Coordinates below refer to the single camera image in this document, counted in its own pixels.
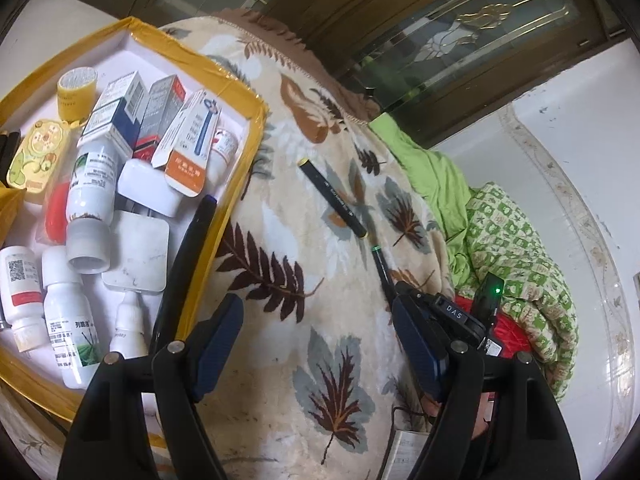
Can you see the white adapter with slots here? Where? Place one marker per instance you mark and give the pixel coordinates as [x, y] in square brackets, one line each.
[147, 187]

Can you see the yellow cartoon-print tin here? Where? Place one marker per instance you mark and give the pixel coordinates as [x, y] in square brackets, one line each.
[40, 155]

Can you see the red cloth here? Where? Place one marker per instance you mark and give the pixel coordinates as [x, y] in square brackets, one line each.
[510, 332]

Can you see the white orange slim carton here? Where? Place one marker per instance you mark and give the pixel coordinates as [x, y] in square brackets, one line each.
[187, 150]

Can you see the black pen with blue caps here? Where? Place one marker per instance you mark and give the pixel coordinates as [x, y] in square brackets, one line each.
[187, 255]

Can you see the green patterned quilt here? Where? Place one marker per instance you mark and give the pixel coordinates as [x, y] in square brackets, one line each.
[520, 260]

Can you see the wooden door with glass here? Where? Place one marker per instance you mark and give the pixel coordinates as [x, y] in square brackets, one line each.
[350, 10]

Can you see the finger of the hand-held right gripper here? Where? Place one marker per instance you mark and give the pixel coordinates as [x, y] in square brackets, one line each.
[410, 291]

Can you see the white bottle with leaf label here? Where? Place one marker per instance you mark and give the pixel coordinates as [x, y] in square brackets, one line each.
[67, 330]

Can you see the yellow round jar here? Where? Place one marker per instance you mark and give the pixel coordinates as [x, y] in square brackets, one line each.
[75, 100]

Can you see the white bottle with red label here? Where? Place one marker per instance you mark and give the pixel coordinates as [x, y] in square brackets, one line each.
[20, 300]

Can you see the white square charger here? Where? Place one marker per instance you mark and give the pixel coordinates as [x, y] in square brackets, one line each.
[137, 255]

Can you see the black object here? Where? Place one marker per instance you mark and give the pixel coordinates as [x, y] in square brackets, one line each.
[7, 157]

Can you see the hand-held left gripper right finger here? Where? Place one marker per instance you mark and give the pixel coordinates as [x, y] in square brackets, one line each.
[417, 355]

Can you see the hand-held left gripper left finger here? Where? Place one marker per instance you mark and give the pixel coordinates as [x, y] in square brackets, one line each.
[220, 345]

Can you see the black marker with yellow end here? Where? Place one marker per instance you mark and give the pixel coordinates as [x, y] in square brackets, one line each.
[332, 199]

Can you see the plain green blanket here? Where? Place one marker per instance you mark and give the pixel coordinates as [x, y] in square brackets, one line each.
[430, 170]

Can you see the black marker with green end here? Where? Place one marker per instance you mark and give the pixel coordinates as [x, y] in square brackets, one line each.
[382, 270]

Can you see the white box with yellow tape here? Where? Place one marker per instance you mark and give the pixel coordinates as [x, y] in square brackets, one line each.
[170, 47]

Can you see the white paper tag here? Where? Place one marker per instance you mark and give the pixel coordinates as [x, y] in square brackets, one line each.
[406, 452]

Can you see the white blue carton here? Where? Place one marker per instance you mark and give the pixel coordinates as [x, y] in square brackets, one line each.
[117, 115]

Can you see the grey red carton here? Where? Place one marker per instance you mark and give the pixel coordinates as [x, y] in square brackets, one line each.
[160, 110]

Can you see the small white dropper bottle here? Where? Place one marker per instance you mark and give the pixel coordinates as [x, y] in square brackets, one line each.
[127, 332]

